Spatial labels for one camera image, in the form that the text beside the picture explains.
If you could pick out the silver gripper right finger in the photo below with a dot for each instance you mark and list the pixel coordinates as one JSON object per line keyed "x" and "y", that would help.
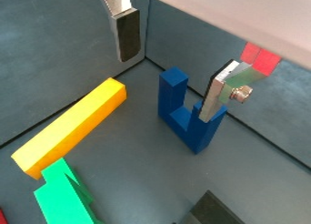
{"x": 229, "y": 85}

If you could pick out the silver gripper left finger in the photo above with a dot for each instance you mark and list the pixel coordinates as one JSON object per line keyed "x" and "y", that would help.
{"x": 126, "y": 27}

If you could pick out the blue U-shaped block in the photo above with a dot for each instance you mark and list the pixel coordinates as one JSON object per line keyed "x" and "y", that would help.
{"x": 192, "y": 130}

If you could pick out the red insertion board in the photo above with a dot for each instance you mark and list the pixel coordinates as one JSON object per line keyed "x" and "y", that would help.
{"x": 263, "y": 60}

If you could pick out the yellow long block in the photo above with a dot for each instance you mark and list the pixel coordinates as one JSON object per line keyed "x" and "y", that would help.
{"x": 59, "y": 137}

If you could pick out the green arch block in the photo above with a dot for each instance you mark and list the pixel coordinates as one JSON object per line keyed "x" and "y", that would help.
{"x": 63, "y": 197}

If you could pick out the black angled bracket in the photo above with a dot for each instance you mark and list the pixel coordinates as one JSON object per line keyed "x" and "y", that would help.
{"x": 210, "y": 211}

